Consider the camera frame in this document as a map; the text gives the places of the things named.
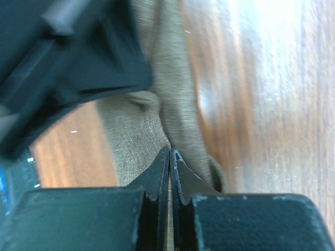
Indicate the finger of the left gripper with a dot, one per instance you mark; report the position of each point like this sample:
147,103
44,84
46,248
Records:
56,55

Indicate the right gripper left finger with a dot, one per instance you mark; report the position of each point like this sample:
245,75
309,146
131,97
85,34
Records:
132,217

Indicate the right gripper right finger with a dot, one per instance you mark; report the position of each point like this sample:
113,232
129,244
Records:
205,219

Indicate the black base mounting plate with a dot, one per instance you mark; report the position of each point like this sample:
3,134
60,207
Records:
17,177

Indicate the brown cloth napkin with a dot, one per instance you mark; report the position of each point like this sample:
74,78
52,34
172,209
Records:
138,125

